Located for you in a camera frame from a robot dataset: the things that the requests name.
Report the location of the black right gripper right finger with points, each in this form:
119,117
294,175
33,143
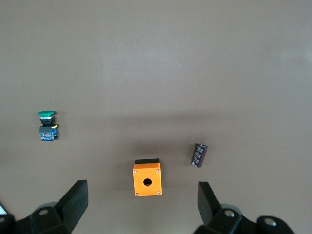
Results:
209,207

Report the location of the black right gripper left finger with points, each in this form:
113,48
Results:
73,204

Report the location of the green mushroom push button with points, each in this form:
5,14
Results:
47,129

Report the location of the dark cylindrical capacitor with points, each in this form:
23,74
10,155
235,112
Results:
199,156

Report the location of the orange button enclosure box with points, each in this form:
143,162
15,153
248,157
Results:
147,173

